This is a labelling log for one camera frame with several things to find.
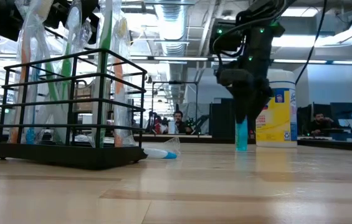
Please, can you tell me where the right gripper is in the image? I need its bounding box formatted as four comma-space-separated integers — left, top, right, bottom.
216, 67, 275, 124

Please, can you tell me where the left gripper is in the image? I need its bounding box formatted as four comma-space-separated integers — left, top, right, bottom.
44, 0, 100, 44

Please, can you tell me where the green white toothbrush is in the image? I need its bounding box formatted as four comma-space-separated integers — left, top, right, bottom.
38, 30, 63, 144
90, 0, 122, 149
55, 1, 85, 144

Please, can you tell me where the small teal mouthwash bottle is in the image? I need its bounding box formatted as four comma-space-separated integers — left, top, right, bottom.
235, 116, 249, 152

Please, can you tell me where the blue white toothbrush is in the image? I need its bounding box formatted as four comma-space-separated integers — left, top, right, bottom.
24, 62, 44, 146
143, 136, 183, 160

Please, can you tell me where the black wire toothbrush holder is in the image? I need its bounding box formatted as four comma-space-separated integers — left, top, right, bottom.
0, 48, 148, 170

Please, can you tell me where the black partition panel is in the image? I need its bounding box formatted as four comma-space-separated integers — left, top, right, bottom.
209, 98, 237, 144

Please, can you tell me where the yellow Lysol wipes canister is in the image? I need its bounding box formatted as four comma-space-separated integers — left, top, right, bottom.
255, 68, 298, 149

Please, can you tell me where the dark background table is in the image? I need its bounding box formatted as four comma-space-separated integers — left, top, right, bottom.
133, 133, 214, 144

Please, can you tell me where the black desk monitor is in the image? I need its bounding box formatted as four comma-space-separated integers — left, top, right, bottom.
312, 103, 332, 125

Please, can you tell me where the person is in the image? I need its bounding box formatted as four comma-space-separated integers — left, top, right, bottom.
171, 110, 195, 135
308, 111, 340, 135

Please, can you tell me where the brown cardboard box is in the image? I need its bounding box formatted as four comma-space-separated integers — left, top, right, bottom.
75, 83, 114, 111

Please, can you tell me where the dark background desk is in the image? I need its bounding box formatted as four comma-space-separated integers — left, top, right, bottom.
298, 138, 352, 153

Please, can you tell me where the blue-lit desk monitor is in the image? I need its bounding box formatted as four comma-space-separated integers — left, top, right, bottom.
330, 101, 352, 121

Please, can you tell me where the thin black gantry frame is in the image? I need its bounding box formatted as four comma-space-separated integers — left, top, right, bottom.
151, 80, 199, 135

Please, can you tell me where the silver spiral ventilation duct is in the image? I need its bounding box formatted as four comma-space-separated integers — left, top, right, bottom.
153, 0, 192, 105

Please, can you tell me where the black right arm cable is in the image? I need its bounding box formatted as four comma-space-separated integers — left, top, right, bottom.
294, 0, 328, 85

